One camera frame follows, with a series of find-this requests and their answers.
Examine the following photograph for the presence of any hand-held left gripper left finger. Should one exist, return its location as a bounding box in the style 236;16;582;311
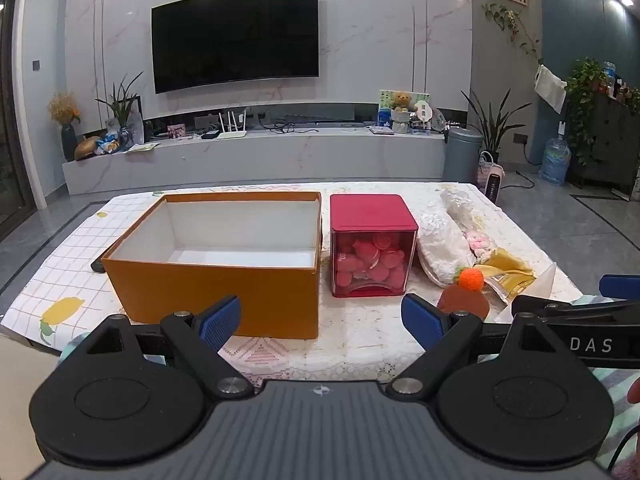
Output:
67;295;256;402

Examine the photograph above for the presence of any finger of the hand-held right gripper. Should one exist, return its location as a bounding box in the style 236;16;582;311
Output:
511;294;640;322
599;274;640;300

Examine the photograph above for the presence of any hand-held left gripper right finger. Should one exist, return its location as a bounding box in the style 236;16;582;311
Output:
385;292;571;403

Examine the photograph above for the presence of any orange cardboard box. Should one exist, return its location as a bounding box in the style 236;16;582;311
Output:
101;191;322;339

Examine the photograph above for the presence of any white plastic bag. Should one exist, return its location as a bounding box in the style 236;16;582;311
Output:
417;207;478;288

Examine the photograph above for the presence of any pink white crochet toy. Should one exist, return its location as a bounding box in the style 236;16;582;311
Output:
465;230;497;262

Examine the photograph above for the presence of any teal printed cloth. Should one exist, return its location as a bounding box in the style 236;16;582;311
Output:
597;366;640;480

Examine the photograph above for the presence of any yellow packet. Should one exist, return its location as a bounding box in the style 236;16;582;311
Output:
475;250;537;307

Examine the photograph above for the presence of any red storage box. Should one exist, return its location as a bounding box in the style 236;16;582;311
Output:
330;194;419;299

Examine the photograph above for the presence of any small space heater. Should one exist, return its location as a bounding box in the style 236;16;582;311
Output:
485;170;507;206

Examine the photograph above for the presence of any blue water jug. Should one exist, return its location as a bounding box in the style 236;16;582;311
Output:
540;137;572;187

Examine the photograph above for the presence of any dark sideboard cabinet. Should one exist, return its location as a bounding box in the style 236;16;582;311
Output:
582;87;640;196

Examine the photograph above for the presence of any pink basket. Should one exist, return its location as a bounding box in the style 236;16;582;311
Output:
477;151;497;191

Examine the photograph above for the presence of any printed tablecloth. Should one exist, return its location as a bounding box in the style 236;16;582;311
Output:
0;180;598;386

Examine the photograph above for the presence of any white marble TV cabinet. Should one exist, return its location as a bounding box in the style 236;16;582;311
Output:
62;102;447;196

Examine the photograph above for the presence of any grey trash can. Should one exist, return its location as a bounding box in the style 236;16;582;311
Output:
442;127;485;184

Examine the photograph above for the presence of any white router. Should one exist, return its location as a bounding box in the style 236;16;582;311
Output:
202;110;248;140

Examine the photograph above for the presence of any long-leaf potted plant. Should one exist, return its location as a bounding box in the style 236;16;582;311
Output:
460;87;532;161

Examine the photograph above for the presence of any ivy plant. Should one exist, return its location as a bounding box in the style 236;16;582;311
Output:
565;57;610;166

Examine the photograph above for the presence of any white hanging cloth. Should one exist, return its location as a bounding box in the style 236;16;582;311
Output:
534;64;568;113

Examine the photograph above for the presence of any gold ornament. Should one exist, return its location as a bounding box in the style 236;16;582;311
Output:
74;136;104;161

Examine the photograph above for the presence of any teddy bear plush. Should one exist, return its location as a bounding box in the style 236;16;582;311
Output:
391;91;414;133

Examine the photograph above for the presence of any green card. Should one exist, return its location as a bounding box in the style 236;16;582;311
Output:
378;89;432;128

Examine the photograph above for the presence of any green potted grass plant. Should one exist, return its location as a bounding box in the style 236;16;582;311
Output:
95;72;146;147

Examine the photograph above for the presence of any vase with yellow flowers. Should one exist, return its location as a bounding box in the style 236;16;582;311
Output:
48;92;82;162

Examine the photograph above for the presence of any hanging vine plant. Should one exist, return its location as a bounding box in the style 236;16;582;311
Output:
482;2;544;64

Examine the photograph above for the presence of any black television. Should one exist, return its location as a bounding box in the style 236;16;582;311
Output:
151;0;320;95

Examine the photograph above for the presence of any glass sliding door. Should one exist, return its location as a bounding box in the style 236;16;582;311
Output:
0;0;37;231

